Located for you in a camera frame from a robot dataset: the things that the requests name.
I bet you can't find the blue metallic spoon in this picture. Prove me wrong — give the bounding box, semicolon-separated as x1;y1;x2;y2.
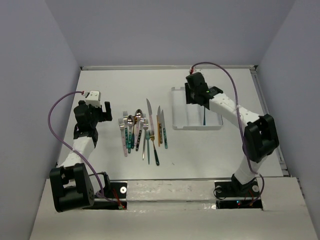
203;107;206;126

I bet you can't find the pink handled spoon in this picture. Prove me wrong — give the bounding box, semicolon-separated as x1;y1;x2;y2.
132;109;143;147

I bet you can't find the orange handled knife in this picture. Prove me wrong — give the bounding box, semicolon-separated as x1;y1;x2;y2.
156;105;162;147

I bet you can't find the all silver fork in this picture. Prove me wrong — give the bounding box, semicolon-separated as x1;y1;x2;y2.
142;118;149;160

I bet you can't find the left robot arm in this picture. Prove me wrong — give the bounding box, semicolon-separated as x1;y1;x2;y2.
49;100;113;213

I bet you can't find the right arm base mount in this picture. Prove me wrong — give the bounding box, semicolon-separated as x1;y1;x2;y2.
213;179;263;210

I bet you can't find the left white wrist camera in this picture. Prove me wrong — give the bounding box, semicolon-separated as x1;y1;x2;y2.
84;90;101;108

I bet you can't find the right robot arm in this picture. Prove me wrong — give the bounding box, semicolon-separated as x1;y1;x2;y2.
185;72;279;197

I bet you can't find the gold fork green handle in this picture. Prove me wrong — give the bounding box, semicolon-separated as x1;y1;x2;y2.
149;130;160;166

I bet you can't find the pink handled fork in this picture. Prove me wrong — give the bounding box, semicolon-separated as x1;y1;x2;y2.
118;118;128;157

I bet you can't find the teal handled spoon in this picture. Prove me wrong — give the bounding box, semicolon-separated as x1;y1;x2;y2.
127;115;135;151

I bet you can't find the white compartment tray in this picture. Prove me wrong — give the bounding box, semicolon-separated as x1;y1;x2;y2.
171;87;223;131

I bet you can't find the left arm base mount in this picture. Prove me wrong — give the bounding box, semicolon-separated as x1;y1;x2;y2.
83;181;128;210

